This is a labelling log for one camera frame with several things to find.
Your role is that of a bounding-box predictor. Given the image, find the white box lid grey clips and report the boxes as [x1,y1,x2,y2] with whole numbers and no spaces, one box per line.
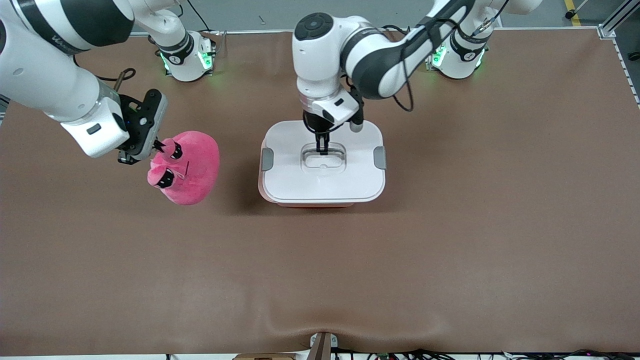
[260,120,387,203]

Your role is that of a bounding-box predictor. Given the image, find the pink plush toy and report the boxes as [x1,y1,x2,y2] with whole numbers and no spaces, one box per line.
[146,130,221,206]

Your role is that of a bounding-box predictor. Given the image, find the brown table mat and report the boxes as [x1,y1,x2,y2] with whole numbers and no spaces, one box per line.
[0,29,640,357]

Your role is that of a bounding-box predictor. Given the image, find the black stand foot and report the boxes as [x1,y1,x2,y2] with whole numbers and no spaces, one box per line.
[565,0,590,20]

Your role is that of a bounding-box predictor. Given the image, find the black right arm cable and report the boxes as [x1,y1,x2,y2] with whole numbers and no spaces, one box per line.
[75,55,137,93]

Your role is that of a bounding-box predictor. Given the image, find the black left base cables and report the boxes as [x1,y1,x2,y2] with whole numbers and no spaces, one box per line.
[382,24,421,36]

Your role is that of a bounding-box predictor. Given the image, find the aluminium table edge rail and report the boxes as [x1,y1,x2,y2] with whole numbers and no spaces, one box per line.
[130,27,601,39]

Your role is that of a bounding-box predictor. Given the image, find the black right base cable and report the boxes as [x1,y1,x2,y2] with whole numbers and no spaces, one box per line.
[190,0,214,34]

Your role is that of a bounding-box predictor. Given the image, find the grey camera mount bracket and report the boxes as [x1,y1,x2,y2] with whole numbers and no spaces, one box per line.
[308,331,339,360]

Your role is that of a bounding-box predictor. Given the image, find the aluminium frame profile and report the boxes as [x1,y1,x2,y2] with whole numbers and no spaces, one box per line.
[597,0,640,40]

